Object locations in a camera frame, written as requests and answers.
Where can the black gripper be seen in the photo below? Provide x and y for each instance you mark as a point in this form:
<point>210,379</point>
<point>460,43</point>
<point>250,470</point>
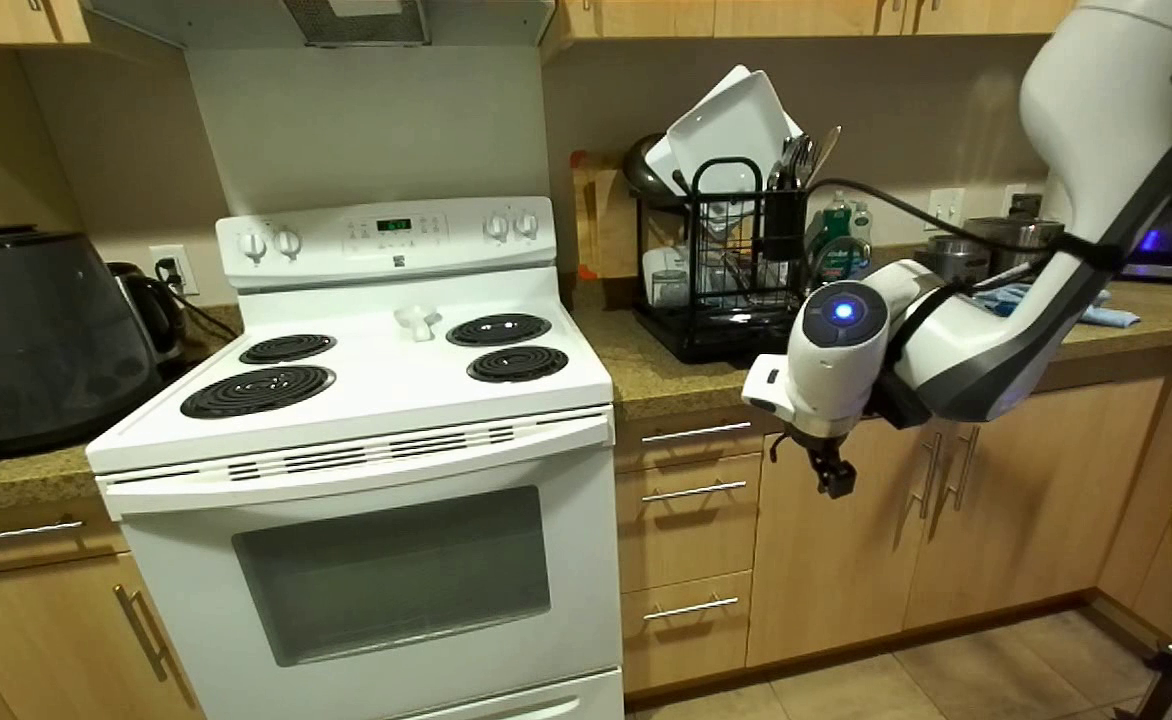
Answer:
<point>826,451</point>

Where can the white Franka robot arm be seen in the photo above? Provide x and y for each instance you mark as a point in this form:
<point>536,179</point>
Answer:
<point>1118,92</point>

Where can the wooden cabinet door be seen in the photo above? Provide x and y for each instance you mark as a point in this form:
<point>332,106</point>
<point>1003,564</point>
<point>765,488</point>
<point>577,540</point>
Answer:
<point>826,586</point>
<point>1039,506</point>

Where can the shallow wooden cabinet drawer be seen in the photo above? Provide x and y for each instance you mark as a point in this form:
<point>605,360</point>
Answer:
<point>688,456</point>

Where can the wooden corner cabinet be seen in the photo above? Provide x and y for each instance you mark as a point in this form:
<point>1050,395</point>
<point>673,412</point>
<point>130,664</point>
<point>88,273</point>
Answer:
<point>1159,452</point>

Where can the wooden upper cabinet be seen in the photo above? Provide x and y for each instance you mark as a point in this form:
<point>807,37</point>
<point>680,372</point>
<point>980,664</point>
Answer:
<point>771,18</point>
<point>8,18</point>

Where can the green dish soap bottle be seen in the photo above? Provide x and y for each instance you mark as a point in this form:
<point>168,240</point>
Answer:
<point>841,246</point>

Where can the steel pot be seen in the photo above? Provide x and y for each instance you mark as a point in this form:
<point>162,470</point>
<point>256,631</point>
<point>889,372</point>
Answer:
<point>953,262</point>

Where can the black utensil caddy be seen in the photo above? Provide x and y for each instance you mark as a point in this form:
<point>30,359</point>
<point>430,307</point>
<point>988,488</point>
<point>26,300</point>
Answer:
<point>782,226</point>

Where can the steel container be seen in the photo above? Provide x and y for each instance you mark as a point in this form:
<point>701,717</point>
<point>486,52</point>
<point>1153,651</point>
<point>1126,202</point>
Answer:
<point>1008,234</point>

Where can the wooden cooking spoon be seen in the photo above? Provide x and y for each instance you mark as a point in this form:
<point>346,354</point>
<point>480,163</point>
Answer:
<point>826,155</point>

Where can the white square plate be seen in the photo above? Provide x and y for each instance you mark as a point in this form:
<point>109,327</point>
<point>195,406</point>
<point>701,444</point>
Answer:
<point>664,164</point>
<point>744,127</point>

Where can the small glass shaker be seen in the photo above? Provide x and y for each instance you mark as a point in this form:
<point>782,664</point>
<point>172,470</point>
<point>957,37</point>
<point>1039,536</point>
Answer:
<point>419,321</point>

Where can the white electric stove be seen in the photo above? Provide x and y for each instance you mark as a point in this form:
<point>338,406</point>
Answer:
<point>385,402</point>

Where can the black electric kettle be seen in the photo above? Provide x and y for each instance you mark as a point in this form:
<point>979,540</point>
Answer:
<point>150,312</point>

